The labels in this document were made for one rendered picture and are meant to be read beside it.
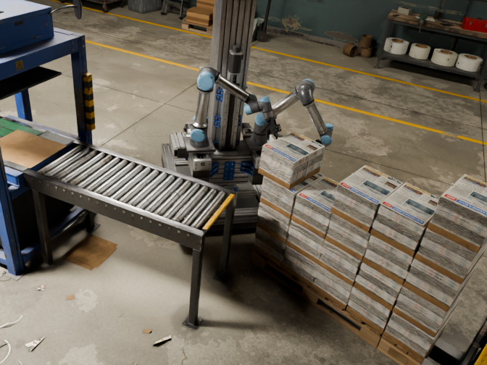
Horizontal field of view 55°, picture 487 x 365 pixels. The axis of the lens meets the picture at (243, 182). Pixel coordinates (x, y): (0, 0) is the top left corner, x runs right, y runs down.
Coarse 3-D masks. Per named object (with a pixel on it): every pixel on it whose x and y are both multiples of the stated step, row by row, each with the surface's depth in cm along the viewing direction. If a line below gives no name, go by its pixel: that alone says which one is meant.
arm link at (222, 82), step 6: (216, 72) 337; (216, 78) 338; (222, 78) 340; (222, 84) 341; (228, 84) 342; (234, 84) 344; (228, 90) 344; (234, 90) 343; (240, 90) 345; (240, 96) 346; (246, 96) 346; (252, 96) 349; (246, 102) 349
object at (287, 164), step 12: (276, 144) 332; (264, 156) 333; (276, 156) 324; (288, 156) 320; (300, 156) 322; (264, 168) 337; (276, 168) 329; (288, 168) 320; (300, 168) 326; (288, 180) 325
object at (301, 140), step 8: (288, 136) 345; (296, 136) 346; (304, 136) 348; (296, 144) 337; (304, 144) 338; (312, 144) 339; (320, 144) 341; (320, 152) 338; (312, 160) 334; (320, 160) 345; (312, 168) 342
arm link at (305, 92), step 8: (304, 88) 354; (304, 96) 353; (312, 96) 355; (304, 104) 355; (312, 104) 356; (312, 112) 358; (312, 120) 362; (320, 120) 360; (320, 128) 362; (320, 136) 367; (328, 136) 364
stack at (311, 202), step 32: (288, 192) 328; (320, 192) 330; (288, 224) 340; (320, 224) 320; (256, 256) 377; (288, 256) 353; (320, 256) 332; (352, 256) 311; (384, 256) 295; (320, 288) 342; (352, 288) 321; (384, 288) 303; (352, 320) 331; (384, 320) 311
